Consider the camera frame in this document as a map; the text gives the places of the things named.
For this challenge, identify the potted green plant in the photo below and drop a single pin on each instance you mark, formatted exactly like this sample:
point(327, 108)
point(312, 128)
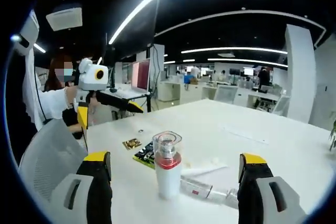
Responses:
point(333, 134)

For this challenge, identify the gold foil skincare sachet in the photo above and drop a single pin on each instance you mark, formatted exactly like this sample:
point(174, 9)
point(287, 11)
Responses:
point(132, 144)

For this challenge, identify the white office chair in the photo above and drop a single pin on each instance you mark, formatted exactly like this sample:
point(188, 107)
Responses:
point(282, 104)
point(225, 94)

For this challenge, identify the ceiling air conditioner unit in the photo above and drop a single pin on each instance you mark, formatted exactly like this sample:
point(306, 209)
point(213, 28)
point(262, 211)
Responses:
point(64, 18)

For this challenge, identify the green foil skincare sachet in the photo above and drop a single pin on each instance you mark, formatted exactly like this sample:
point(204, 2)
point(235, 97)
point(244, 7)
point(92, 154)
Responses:
point(145, 155)

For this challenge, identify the red collar skincare pump bottle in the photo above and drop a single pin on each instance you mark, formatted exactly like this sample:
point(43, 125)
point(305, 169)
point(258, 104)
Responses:
point(168, 176)

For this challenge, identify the large white skincare tube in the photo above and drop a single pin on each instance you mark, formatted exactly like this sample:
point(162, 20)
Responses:
point(204, 171)

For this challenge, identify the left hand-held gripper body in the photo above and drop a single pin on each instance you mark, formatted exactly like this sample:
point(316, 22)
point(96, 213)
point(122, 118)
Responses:
point(90, 77)

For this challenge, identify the person's head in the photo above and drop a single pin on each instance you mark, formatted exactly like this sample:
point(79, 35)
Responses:
point(50, 82)

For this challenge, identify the monitor with red screen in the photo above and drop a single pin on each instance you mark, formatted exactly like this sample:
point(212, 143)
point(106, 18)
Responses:
point(141, 75)

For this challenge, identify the white worn device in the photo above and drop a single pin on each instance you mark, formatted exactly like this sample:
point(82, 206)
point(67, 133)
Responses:
point(29, 31)

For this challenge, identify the black frame side desk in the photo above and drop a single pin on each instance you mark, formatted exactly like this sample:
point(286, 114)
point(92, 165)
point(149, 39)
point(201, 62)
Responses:
point(123, 94)

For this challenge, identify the grey mesh office chair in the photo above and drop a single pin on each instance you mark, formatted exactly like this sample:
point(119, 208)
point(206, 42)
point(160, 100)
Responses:
point(50, 161)

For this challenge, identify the person's left hand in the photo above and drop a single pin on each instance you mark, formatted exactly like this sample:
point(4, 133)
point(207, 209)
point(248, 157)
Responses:
point(71, 96)

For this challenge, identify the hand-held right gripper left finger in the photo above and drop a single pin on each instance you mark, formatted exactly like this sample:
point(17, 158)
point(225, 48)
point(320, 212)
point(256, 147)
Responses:
point(76, 197)

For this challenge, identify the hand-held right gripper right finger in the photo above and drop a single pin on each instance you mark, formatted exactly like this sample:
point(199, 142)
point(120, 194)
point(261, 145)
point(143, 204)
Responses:
point(262, 197)

